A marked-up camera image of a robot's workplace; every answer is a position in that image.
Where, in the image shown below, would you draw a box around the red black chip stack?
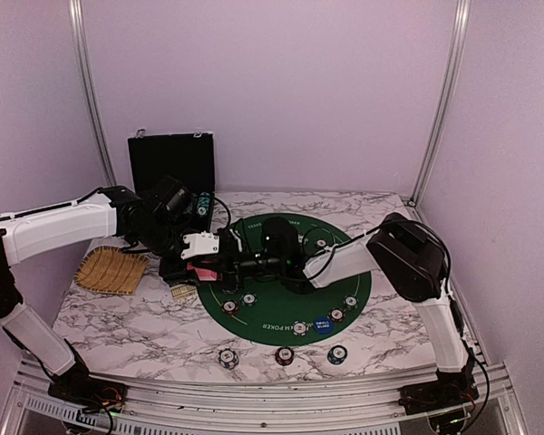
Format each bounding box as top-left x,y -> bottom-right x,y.
275,346 -> 295,366

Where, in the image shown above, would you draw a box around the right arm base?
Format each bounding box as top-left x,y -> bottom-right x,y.
398,366 -> 480,415

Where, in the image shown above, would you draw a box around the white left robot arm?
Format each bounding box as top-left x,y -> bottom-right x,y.
0,178 -> 192,403

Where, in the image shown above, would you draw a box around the right aluminium frame post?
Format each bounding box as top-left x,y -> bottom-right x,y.
407,0 -> 471,208

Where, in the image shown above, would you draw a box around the dark chip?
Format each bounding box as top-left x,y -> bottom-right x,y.
328,307 -> 345,323

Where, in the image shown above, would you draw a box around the blue small blind button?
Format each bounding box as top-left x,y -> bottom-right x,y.
312,316 -> 335,335

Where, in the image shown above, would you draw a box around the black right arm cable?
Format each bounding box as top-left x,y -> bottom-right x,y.
294,215 -> 491,409

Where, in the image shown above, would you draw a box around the red-backed card deck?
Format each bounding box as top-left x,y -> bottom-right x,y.
187,263 -> 219,282

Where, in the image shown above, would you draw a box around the round green poker mat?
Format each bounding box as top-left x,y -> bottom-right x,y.
199,213 -> 373,347

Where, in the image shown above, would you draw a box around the aluminium frame post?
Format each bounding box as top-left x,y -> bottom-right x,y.
407,0 -> 471,208
68,0 -> 117,186

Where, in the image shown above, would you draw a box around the green chip group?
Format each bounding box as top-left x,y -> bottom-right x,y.
240,293 -> 257,306

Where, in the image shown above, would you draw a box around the blue gold card box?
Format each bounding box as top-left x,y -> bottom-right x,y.
170,284 -> 198,303

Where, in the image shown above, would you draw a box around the dark chips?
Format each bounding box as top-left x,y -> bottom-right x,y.
315,238 -> 329,250

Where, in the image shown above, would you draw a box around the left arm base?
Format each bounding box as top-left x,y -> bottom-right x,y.
48,362 -> 127,412

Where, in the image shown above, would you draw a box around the teal chips row in case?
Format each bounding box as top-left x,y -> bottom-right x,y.
196,192 -> 211,218

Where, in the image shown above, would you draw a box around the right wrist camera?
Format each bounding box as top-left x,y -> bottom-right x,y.
220,218 -> 253,255

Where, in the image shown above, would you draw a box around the left aluminium frame post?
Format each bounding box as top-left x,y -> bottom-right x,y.
68,0 -> 117,186

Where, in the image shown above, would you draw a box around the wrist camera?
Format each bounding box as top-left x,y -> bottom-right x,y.
220,218 -> 253,255
180,232 -> 219,260

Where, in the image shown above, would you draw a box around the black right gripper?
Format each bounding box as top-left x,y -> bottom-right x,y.
192,241 -> 284,292

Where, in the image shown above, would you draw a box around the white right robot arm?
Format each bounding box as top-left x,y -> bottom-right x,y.
203,213 -> 471,406

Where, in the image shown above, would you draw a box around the aluminium front rail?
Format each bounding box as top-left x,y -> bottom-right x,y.
0,360 -> 528,434

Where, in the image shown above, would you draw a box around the black poker chip case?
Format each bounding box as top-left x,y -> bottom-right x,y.
128,132 -> 215,230

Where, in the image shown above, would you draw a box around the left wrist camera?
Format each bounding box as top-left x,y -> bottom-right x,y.
180,232 -> 219,260

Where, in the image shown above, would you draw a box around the woven bamboo tray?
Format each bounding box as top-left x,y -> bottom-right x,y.
74,246 -> 149,295

